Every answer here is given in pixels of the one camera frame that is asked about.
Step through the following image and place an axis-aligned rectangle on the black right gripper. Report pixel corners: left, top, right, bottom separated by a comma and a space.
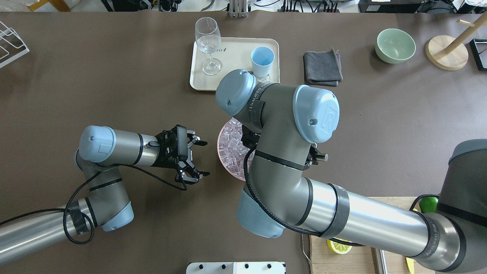
309, 144, 329, 166

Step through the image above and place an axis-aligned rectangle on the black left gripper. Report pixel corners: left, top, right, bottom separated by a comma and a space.
149, 125, 210, 185

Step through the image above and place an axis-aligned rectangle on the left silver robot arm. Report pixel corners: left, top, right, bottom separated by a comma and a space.
1, 125, 209, 266

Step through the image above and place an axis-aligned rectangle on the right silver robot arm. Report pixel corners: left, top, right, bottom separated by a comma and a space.
215, 69, 487, 273

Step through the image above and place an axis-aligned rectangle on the pile of clear ice cubes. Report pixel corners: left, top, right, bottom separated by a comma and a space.
222, 119, 255, 172

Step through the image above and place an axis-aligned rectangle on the blue plastic cup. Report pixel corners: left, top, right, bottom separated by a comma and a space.
251, 46, 275, 78

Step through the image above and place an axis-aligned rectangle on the pink bowl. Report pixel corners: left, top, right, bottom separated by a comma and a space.
217, 117, 256, 182

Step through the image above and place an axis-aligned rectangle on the grey folded cloth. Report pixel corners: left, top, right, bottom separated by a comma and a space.
303, 48, 343, 87

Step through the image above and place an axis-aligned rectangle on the half lemon slice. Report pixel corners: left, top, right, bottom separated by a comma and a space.
326, 238, 353, 255

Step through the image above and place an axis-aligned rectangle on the cream serving tray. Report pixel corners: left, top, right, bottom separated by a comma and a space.
189, 37, 280, 92

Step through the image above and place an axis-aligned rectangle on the bamboo cutting board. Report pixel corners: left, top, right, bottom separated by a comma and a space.
304, 197, 435, 274

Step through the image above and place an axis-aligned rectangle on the clear wine glass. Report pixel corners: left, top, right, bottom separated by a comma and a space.
195, 17, 223, 76

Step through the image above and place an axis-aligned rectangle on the green lime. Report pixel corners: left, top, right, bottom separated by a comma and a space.
419, 196, 438, 213

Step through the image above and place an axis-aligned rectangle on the green bowl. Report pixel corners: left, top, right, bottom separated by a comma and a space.
375, 29, 416, 64

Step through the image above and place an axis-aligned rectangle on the yellow plastic knife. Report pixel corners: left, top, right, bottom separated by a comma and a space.
405, 257, 415, 274

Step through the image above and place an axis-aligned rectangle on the wooden glass tree stand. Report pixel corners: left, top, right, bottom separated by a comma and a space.
425, 14, 487, 71

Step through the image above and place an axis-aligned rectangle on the black tray with glasses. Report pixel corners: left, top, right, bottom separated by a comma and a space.
469, 38, 487, 72

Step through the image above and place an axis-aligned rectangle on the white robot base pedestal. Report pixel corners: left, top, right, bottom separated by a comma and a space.
186, 261, 287, 274

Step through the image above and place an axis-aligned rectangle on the aluminium frame post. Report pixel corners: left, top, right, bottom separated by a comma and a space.
228, 0, 251, 18

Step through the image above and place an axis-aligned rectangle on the white wire cup rack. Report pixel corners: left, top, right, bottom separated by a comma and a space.
0, 21, 30, 68

